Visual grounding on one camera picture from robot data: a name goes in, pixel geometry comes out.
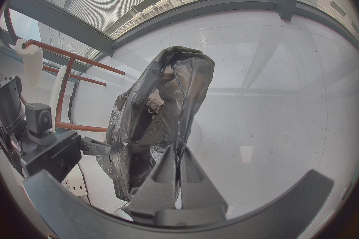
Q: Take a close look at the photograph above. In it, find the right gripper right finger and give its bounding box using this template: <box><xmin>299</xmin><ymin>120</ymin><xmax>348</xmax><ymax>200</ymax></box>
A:
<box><xmin>179</xmin><ymin>147</ymin><xmax>228</xmax><ymax>221</ymax></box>

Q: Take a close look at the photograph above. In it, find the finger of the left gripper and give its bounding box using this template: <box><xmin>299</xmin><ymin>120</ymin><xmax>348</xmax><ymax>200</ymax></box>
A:
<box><xmin>79</xmin><ymin>137</ymin><xmax>113</xmax><ymax>157</ymax></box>

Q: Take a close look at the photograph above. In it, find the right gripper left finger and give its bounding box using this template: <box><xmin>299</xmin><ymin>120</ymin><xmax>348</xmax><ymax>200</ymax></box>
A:
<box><xmin>130</xmin><ymin>145</ymin><xmax>180</xmax><ymax>221</ymax></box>

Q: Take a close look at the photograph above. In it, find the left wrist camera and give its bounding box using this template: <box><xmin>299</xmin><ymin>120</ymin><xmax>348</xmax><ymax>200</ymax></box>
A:
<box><xmin>25</xmin><ymin>102</ymin><xmax>56</xmax><ymax>146</ymax></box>

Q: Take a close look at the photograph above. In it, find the black plastic bag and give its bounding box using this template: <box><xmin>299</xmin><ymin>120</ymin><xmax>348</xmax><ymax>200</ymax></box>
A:
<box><xmin>96</xmin><ymin>45</ymin><xmax>215</xmax><ymax>202</ymax></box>

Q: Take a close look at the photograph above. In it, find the white chair with red legs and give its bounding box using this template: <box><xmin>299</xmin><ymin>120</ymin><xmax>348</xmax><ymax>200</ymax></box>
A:
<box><xmin>15</xmin><ymin>38</ymin><xmax>126</xmax><ymax>133</ymax></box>

